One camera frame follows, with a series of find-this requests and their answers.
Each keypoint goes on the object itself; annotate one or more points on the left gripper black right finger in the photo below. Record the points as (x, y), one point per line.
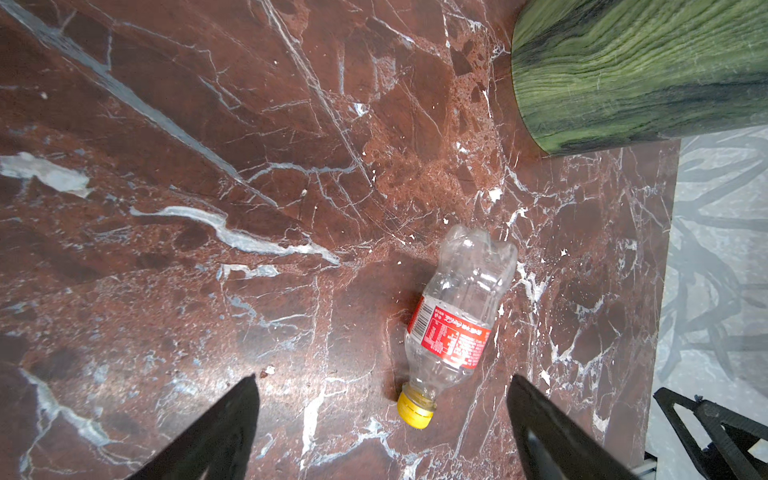
(550, 445)

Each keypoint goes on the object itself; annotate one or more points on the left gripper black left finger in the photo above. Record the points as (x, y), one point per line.
(217, 445)

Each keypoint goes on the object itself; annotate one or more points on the clear bottle red label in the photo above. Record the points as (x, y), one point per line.
(453, 322)

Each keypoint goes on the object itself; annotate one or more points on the black camera tripod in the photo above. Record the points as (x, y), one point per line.
(731, 434)

